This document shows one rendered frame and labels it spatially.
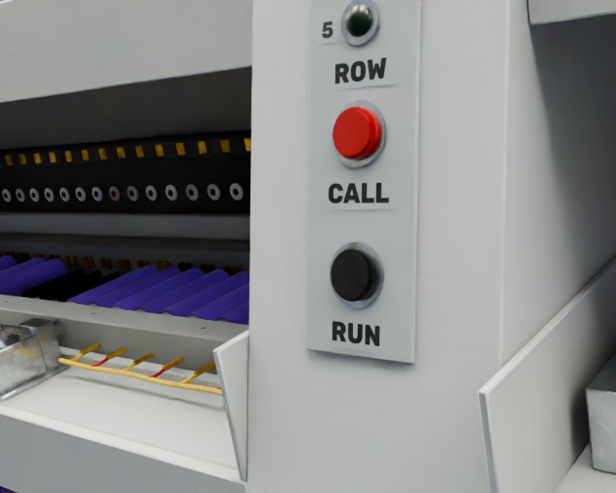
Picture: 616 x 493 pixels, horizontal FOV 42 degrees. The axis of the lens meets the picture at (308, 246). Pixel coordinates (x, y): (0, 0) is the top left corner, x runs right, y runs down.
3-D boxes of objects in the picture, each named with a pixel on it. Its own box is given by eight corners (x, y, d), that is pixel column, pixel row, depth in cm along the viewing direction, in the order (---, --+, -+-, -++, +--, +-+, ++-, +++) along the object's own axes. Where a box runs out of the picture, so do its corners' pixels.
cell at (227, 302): (289, 303, 45) (209, 350, 41) (265, 301, 46) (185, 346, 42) (284, 273, 45) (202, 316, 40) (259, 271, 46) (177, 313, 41)
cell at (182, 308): (262, 300, 47) (182, 345, 42) (239, 298, 48) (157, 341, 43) (256, 271, 46) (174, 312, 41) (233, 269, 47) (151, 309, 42)
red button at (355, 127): (373, 158, 24) (374, 104, 24) (330, 160, 25) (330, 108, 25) (391, 160, 25) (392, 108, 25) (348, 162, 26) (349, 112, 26)
